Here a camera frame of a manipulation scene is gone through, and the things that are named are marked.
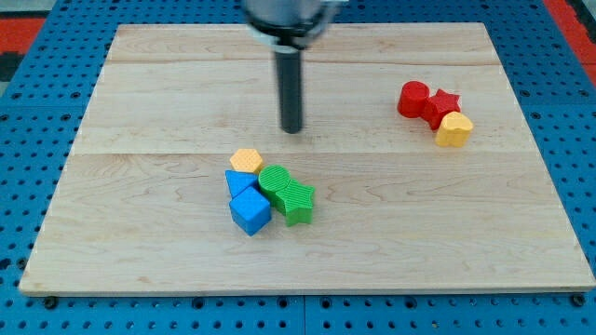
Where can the red cylinder block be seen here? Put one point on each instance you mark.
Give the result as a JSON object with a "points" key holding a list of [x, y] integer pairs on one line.
{"points": [[413, 98]]}

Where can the wooden board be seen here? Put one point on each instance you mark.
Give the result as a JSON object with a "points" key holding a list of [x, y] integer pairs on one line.
{"points": [[142, 205]]}

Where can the blue cube block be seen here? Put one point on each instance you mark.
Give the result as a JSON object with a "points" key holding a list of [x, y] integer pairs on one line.
{"points": [[251, 211]]}

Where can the yellow hexagon block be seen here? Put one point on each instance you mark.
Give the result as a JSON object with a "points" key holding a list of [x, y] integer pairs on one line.
{"points": [[247, 160]]}

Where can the yellow heart block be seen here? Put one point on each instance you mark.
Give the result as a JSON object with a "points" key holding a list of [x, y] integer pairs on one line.
{"points": [[454, 130]]}

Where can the red star block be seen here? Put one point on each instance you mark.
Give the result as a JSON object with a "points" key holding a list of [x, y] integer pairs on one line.
{"points": [[438, 105]]}

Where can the green star block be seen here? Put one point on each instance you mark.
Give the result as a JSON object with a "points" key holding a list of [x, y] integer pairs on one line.
{"points": [[296, 203]]}

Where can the green circle block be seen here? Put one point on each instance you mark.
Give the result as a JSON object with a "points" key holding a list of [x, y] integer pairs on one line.
{"points": [[272, 179]]}

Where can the blue triangle block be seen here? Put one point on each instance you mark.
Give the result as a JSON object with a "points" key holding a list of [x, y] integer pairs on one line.
{"points": [[238, 182]]}

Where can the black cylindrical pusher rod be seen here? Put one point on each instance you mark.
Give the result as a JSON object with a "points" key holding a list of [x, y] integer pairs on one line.
{"points": [[290, 91]]}

